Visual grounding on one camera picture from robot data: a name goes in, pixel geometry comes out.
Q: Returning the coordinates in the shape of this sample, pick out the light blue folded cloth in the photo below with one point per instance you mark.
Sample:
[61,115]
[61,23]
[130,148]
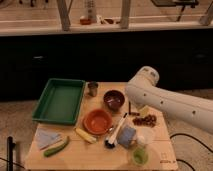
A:
[46,138]

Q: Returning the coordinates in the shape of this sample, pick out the dark brown bowl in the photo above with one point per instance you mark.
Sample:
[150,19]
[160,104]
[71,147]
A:
[114,99]

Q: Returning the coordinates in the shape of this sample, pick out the blue sponge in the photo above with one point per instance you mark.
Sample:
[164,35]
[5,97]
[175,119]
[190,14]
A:
[126,135]

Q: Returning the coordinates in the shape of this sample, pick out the red bowl on shelf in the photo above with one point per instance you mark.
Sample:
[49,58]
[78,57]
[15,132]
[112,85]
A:
[85,21]

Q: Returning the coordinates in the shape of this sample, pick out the small white box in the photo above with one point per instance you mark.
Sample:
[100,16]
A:
[131,112]

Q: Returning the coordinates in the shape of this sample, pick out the green plastic tray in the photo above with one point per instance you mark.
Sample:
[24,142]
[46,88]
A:
[60,102]

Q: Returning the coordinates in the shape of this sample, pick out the small metal cup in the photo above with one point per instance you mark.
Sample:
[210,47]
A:
[93,88]

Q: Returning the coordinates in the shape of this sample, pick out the black and white spatula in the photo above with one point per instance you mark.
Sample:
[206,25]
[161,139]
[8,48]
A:
[110,141]

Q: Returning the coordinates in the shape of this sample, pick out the green cucumber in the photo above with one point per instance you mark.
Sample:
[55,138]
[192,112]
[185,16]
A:
[51,151]

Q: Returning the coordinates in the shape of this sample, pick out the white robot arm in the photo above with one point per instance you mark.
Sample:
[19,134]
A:
[142,90]

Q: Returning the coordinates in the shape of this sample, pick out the orange bowl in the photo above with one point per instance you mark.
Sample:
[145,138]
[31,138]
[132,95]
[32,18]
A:
[97,122]

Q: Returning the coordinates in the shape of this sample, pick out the black floor stand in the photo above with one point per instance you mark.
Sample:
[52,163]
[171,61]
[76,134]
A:
[10,148]

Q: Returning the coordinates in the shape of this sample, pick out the bunch of dark grapes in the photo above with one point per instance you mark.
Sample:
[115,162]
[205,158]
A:
[149,120]

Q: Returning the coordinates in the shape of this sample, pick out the white bottle on shelf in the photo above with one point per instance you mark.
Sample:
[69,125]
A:
[91,10]

